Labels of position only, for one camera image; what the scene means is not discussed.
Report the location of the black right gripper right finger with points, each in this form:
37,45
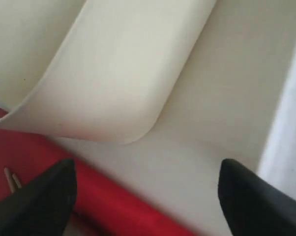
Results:
251,206

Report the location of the wooden chopstick lower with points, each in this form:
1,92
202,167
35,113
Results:
9,179

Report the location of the wooden chopstick upper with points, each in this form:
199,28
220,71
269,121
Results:
17,181

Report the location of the wooden chopstick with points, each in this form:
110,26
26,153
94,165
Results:
17,181
9,179

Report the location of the cream plastic tub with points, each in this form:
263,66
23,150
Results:
113,73

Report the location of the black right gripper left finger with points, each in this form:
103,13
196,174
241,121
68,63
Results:
43,206

